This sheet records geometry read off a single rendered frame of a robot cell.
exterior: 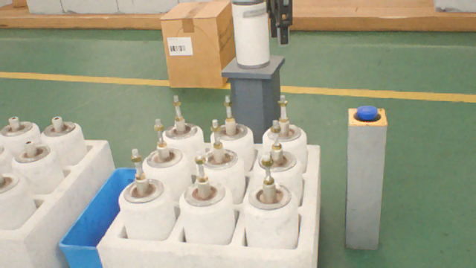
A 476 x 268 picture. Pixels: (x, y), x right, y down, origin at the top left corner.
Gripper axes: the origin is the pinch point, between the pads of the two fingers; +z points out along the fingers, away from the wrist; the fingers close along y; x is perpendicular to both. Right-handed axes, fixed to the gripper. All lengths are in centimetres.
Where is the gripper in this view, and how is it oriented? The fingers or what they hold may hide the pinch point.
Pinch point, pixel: (279, 35)
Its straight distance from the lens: 92.0
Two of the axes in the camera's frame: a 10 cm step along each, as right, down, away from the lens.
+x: 9.9, -1.4, 0.9
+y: 1.4, 4.5, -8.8
